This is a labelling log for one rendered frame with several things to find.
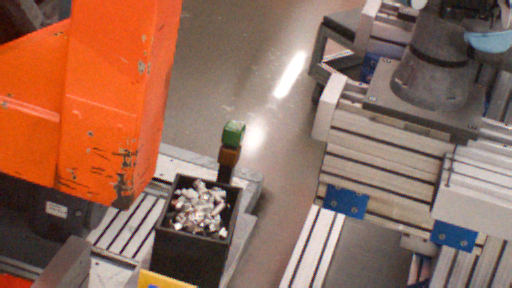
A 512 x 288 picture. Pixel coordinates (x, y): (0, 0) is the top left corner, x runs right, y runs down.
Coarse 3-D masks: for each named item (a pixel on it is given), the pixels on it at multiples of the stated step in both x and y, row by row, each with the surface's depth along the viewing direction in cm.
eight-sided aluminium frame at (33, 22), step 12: (0, 0) 222; (12, 0) 220; (24, 0) 222; (48, 0) 251; (60, 0) 255; (12, 12) 229; (24, 12) 225; (36, 12) 232; (48, 12) 250; (24, 24) 238; (36, 24) 234; (48, 24) 240
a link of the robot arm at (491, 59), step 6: (510, 48) 179; (474, 54) 184; (480, 54) 183; (486, 54) 182; (492, 54) 181; (498, 54) 180; (504, 54) 180; (510, 54) 179; (480, 60) 184; (486, 60) 183; (492, 60) 182; (498, 60) 181; (504, 60) 180; (510, 60) 180; (492, 66) 185; (498, 66) 183; (504, 66) 182; (510, 66) 181; (510, 72) 183
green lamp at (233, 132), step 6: (228, 120) 205; (228, 126) 203; (234, 126) 203; (240, 126) 204; (228, 132) 203; (234, 132) 202; (240, 132) 202; (222, 138) 204; (228, 138) 203; (234, 138) 203; (240, 138) 203; (228, 144) 204; (234, 144) 203
